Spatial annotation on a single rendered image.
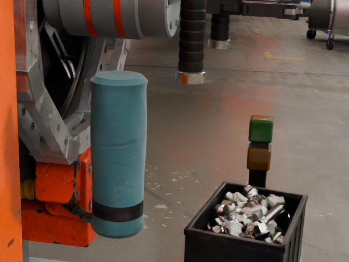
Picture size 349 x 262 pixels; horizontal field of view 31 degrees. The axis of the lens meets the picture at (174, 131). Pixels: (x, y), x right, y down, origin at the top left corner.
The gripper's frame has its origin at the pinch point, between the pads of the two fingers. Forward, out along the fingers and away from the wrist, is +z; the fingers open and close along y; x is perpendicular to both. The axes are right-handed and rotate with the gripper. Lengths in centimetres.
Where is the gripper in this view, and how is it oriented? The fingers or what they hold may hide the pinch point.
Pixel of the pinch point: (222, 5)
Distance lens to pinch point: 122.0
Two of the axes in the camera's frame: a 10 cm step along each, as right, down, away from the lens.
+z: -9.8, -0.9, 1.7
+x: 0.3, -9.6, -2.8
